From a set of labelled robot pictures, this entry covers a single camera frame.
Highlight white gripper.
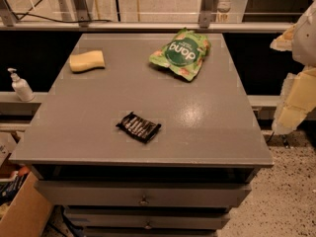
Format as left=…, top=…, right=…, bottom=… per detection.
left=270, top=1, right=316, bottom=135

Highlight yellow green sponge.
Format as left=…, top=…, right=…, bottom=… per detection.
left=69, top=50, right=105, bottom=73

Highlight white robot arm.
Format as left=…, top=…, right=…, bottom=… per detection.
left=270, top=1, right=316, bottom=135

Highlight green snack bag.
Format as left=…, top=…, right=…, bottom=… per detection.
left=149, top=29, right=211, bottom=82

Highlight grey drawer cabinet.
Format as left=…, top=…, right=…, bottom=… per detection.
left=12, top=34, right=273, bottom=237

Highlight black snack wrapper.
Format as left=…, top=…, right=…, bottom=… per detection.
left=116, top=112, right=161, bottom=143

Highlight top drawer knob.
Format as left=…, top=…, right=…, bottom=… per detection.
left=138, top=196, right=149, bottom=206

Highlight drawer knob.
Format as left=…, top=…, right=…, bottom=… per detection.
left=144, top=221, right=153, bottom=230
left=138, top=196, right=149, bottom=206

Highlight grey metal railing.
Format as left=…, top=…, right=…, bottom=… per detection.
left=0, top=0, right=316, bottom=35

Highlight white pump bottle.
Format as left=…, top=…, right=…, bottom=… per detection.
left=8, top=68, right=35, bottom=102

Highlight cardboard box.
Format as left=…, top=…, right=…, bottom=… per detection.
left=0, top=173, right=53, bottom=237

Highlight black cable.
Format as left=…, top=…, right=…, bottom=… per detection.
left=13, top=12, right=113, bottom=25

